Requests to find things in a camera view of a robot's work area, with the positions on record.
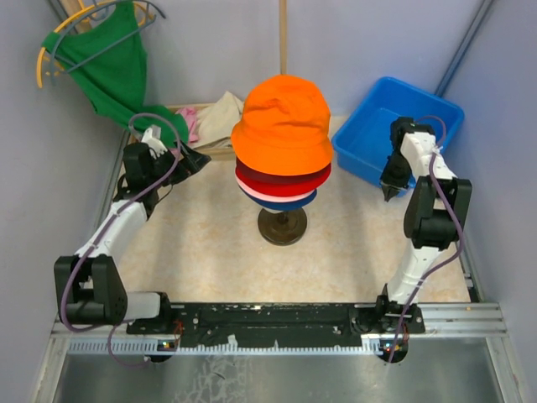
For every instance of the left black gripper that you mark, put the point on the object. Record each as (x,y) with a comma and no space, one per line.
(192,162)

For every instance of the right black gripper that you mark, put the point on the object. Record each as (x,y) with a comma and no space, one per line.
(390,191)

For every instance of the blue plastic bin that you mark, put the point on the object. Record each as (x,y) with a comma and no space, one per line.
(362,144)

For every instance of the pink hat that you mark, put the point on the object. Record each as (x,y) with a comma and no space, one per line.
(260,194)

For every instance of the dark maroon hat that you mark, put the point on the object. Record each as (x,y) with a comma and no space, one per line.
(254,175)

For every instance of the red hat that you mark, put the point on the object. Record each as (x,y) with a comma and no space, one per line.
(303,187)

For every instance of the blue hat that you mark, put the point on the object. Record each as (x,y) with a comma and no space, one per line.
(285,206)

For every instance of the orange hat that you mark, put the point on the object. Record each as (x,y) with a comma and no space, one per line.
(284,128)

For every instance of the cream mannequin head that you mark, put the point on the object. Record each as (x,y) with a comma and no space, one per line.
(282,228)

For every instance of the wooden clothes rack with tray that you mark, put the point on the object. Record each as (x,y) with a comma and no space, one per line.
(198,50)

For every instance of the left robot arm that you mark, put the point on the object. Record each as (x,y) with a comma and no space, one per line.
(89,289)

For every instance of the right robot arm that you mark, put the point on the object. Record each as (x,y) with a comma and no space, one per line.
(434,218)

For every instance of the beige cloth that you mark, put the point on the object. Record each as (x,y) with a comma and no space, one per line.
(217,121)

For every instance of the pink cloth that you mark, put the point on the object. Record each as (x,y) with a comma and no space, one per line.
(189,114)

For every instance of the green shirt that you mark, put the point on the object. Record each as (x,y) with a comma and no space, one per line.
(115,84)

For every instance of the grey hanger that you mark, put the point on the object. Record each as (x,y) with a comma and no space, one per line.
(105,27)

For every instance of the yellow hanger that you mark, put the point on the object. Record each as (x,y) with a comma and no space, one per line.
(59,65)

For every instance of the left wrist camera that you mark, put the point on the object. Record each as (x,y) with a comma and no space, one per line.
(151,137)

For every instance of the aluminium rail frame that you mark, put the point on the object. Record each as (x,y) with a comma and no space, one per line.
(442,320)

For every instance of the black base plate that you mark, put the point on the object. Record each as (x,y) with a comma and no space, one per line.
(309,325)

